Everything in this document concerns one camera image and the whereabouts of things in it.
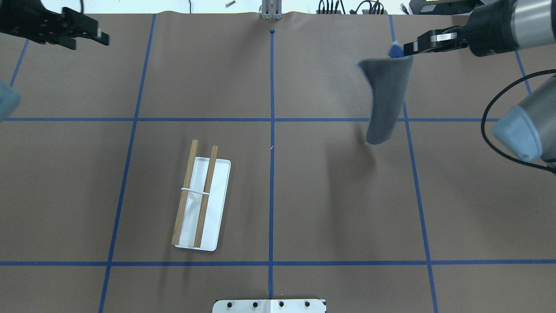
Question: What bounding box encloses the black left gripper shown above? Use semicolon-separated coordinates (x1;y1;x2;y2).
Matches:
0;0;110;50

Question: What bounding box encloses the white wooden towel rack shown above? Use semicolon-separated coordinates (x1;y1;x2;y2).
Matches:
171;140;231;252

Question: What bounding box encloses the black monitor stand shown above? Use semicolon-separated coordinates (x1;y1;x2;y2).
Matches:
409;0;484;15

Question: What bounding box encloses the aluminium frame post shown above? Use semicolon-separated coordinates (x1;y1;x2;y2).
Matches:
259;0;283;20

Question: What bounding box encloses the grey blue towel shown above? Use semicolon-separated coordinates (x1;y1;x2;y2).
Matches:
356;41;414;145

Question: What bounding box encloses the black cable hub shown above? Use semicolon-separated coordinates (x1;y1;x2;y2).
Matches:
349;0;387;15
316;0;346;14

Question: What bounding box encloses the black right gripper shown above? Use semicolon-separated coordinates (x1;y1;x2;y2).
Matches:
403;0;519;57

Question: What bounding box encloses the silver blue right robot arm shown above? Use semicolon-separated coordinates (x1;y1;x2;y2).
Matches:
404;0;555;173

